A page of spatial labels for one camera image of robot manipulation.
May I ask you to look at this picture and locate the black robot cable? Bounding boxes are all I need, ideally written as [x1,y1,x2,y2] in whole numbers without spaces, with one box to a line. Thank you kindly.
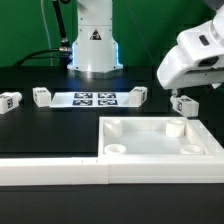
[13,0,73,67]

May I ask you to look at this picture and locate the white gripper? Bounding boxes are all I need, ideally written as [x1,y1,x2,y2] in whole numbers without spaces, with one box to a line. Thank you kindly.
[157,13,224,89]

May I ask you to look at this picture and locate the white sheet with fiducial tags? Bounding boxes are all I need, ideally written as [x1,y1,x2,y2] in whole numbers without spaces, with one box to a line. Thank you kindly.
[51,92,138,108]

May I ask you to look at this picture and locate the white square tabletop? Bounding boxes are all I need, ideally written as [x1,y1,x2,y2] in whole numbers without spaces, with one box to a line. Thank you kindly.
[98,117,224,158]

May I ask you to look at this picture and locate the white L-shaped obstacle fence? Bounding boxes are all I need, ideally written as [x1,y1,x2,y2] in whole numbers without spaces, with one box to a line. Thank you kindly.
[0,119,224,187]

